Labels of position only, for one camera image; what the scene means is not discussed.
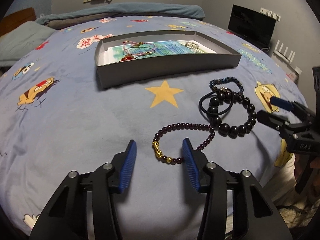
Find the teal folded blanket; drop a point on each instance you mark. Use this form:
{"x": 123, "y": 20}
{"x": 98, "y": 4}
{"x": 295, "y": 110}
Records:
{"x": 68, "y": 19}

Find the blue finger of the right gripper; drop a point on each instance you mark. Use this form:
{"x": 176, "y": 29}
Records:
{"x": 280, "y": 103}
{"x": 277, "y": 122}

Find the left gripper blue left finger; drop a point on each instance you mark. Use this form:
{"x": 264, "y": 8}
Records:
{"x": 65, "y": 214}

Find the wooden headboard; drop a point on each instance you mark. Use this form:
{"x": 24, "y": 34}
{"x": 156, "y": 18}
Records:
{"x": 14, "y": 20}

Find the grey shallow cardboard box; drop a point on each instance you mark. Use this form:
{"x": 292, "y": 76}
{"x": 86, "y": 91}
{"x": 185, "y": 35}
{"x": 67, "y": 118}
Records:
{"x": 129, "y": 71}

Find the black monitor screen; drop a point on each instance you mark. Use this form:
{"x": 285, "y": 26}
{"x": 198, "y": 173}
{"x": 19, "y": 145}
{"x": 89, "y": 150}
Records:
{"x": 252, "y": 26}

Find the grey blue pillow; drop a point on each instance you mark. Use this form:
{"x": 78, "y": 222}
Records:
{"x": 22, "y": 40}

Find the white wifi router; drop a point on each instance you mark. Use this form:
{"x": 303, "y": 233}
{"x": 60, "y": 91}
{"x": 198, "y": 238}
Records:
{"x": 283, "y": 57}

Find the blue cartoon bed sheet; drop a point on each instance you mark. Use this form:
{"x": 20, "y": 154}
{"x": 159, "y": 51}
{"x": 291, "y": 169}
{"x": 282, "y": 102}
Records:
{"x": 56, "y": 118}

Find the printed paper sheet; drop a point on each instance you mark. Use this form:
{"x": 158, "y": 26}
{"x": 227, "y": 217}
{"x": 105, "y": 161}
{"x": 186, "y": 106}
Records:
{"x": 130, "y": 50}

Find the pearl ring brooch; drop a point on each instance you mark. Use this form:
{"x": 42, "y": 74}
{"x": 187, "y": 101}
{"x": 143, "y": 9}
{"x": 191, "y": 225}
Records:
{"x": 192, "y": 45}

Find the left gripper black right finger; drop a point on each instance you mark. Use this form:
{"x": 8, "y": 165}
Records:
{"x": 254, "y": 214}

